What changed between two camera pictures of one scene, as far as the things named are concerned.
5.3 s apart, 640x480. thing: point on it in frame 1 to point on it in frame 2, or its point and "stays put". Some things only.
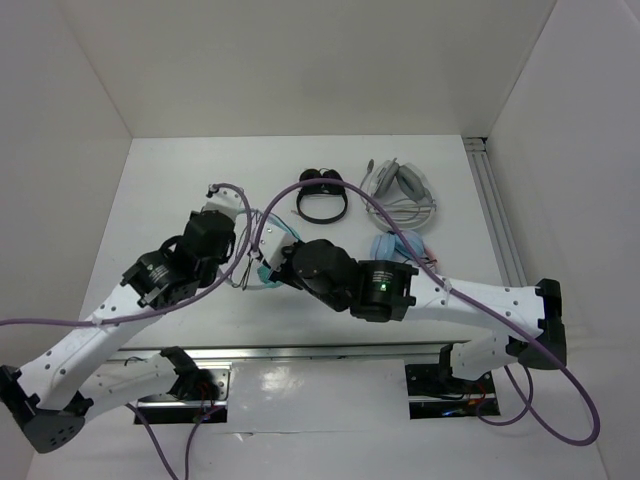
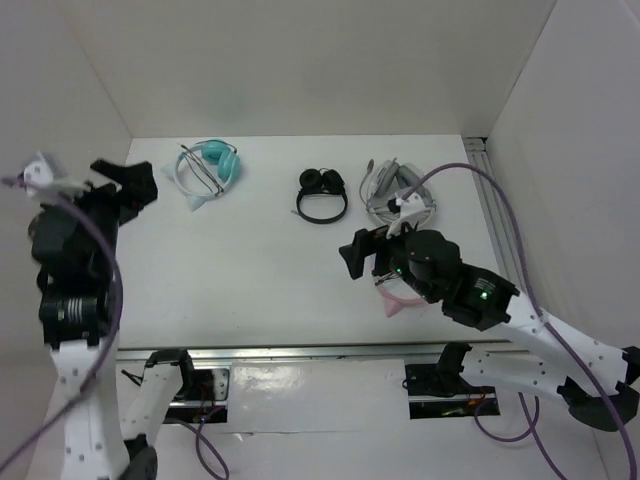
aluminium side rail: x=498 y=227 stays put
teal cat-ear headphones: x=264 y=274 to x=224 y=159
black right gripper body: x=286 y=273 to x=390 y=254
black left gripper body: x=210 y=272 to x=108 y=209
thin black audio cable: x=243 y=280 to x=202 y=169
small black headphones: x=331 y=189 stays put
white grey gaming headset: x=402 y=190 stays put
